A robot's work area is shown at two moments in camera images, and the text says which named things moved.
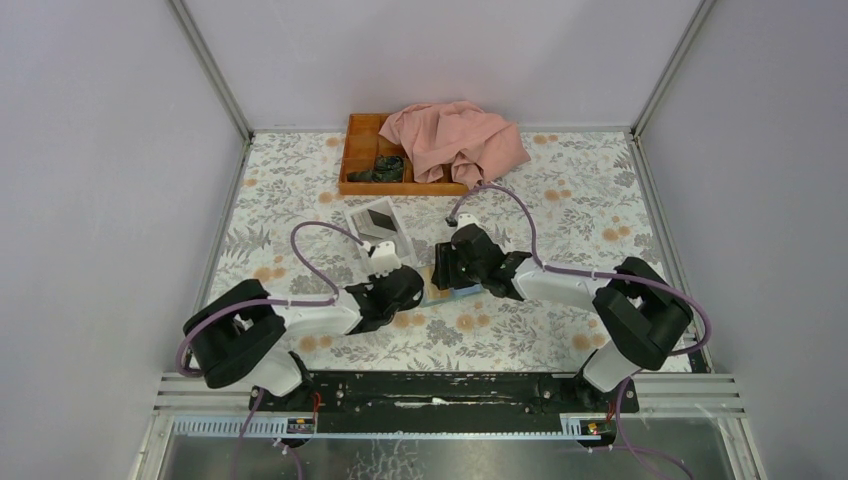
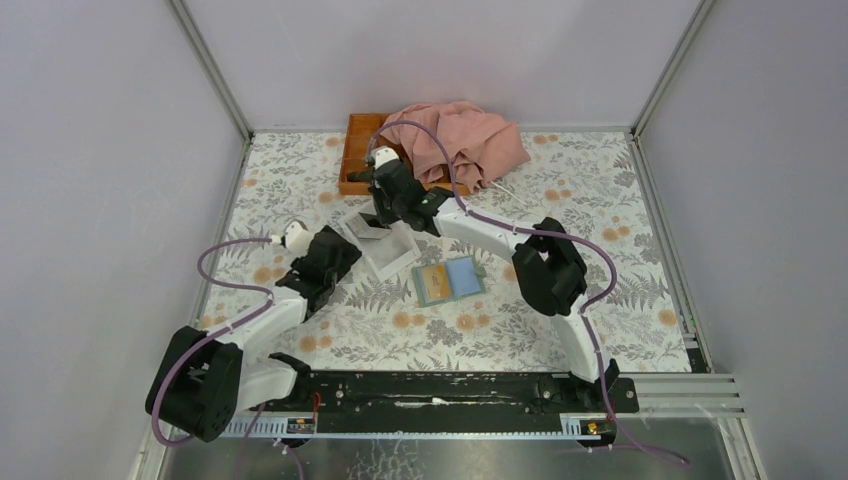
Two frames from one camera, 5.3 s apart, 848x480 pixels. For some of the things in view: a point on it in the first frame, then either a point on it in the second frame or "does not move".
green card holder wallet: x=433 y=295 does not move
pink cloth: x=456 y=138 does not move
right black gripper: x=445 y=256 -> x=383 y=218
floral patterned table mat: x=491 y=282 does not move
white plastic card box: x=377 y=222 does not move
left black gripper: x=374 y=280 -> x=349 y=256
